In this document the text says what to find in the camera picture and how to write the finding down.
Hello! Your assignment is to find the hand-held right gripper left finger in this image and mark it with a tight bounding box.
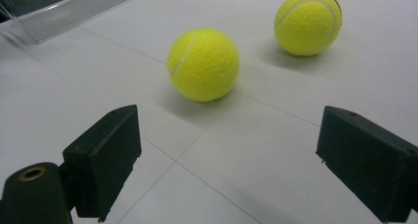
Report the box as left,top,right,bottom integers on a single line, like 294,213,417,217
62,104,143,223

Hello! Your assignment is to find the yellow tennis ball black print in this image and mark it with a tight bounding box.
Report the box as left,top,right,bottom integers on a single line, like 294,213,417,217
273,0,343,57

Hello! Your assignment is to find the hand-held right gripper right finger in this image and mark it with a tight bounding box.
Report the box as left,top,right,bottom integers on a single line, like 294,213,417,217
314,105,418,223

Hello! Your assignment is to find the clear plastic container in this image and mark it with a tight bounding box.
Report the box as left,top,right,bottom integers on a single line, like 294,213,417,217
0,0,148,44

